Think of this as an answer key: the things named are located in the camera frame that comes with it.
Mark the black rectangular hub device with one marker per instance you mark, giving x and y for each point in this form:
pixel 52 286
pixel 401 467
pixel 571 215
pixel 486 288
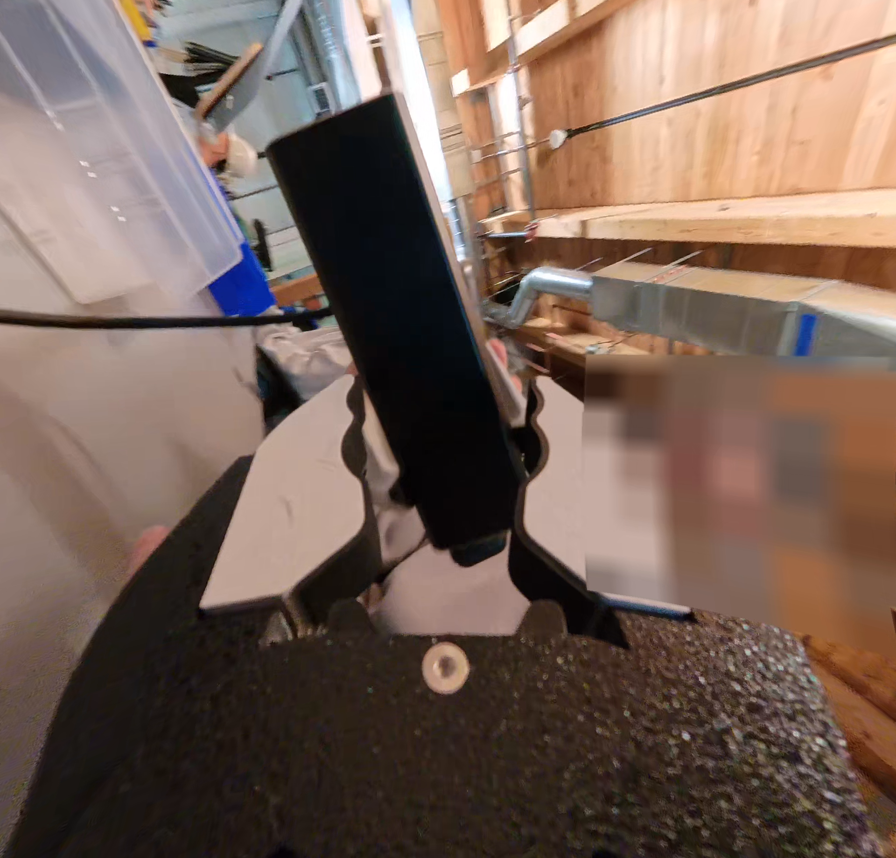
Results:
pixel 406 326

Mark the thin black rod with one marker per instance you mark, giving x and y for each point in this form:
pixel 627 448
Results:
pixel 735 82

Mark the clear plastic bin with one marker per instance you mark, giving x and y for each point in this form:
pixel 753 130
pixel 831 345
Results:
pixel 91 158

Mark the blue plastic crate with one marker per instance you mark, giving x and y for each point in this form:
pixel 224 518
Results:
pixel 245 284

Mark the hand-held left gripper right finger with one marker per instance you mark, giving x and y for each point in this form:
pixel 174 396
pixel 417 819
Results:
pixel 560 494

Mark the grey desk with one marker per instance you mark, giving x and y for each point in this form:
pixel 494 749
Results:
pixel 84 452

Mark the wooden board stand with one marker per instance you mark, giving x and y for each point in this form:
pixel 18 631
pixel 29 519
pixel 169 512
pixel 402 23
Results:
pixel 227 85

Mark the person's grey hoodie torso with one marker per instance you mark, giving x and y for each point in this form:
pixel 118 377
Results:
pixel 308 361

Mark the rectangular silver air duct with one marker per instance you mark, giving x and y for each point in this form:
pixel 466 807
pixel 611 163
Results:
pixel 714 305

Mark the round silver ceiling duct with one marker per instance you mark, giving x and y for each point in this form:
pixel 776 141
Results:
pixel 332 25

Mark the silver conduit pipe elbow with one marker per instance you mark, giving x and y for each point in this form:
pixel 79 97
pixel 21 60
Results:
pixel 553 284

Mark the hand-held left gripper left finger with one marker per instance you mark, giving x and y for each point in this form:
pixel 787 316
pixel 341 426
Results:
pixel 294 508

